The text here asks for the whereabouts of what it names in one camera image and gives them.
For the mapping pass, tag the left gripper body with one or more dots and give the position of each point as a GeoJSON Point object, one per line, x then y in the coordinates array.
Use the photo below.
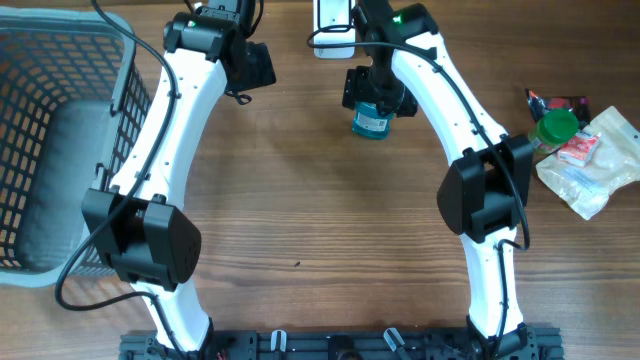
{"type": "Point", "coordinates": [258, 70]}

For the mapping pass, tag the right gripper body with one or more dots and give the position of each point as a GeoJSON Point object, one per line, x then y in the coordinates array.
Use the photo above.
{"type": "Point", "coordinates": [371, 84]}

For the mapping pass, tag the blue mouthwash bottle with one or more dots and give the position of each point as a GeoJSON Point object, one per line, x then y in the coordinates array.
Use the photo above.
{"type": "Point", "coordinates": [368, 123]}

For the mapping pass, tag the green lid jar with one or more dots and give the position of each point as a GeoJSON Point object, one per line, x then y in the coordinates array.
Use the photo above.
{"type": "Point", "coordinates": [553, 130]}

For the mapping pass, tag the black red snack wrapper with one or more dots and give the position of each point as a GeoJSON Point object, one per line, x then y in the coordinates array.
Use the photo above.
{"type": "Point", "coordinates": [539, 106]}

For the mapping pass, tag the red snack packet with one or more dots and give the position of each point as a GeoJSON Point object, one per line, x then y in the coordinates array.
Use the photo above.
{"type": "Point", "coordinates": [579, 149]}

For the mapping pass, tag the white long pouch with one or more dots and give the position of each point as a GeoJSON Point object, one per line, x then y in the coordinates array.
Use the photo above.
{"type": "Point", "coordinates": [613, 163]}

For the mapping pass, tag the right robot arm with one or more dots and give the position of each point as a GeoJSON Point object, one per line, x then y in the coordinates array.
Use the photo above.
{"type": "Point", "coordinates": [484, 192]}

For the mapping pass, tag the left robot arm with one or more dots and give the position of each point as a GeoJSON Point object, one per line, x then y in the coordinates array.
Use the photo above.
{"type": "Point", "coordinates": [137, 224]}

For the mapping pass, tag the grey plastic mesh basket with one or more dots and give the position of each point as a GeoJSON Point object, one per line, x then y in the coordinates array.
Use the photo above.
{"type": "Point", "coordinates": [72, 107]}

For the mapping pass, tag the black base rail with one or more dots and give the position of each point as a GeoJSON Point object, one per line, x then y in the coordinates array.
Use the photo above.
{"type": "Point", "coordinates": [437, 343]}

